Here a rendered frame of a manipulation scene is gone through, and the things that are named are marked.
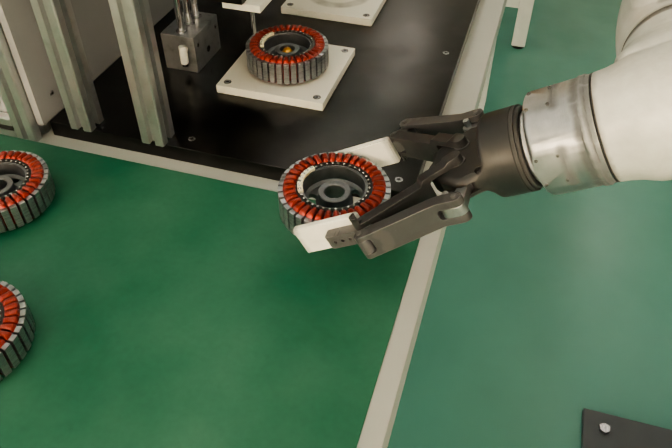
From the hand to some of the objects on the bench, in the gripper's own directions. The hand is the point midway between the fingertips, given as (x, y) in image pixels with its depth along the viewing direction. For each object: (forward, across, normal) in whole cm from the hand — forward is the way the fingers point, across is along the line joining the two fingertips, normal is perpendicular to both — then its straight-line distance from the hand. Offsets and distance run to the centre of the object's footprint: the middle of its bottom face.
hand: (336, 195), depth 66 cm
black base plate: (+18, -40, -3) cm, 44 cm away
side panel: (+52, -7, -22) cm, 56 cm away
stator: (+27, +23, -8) cm, 36 cm away
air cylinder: (+28, -52, -11) cm, 60 cm away
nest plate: (+16, -28, -4) cm, 32 cm away
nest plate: (+16, -52, -4) cm, 54 cm away
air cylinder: (+28, -28, -11) cm, 41 cm away
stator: (+36, +5, -13) cm, 39 cm away
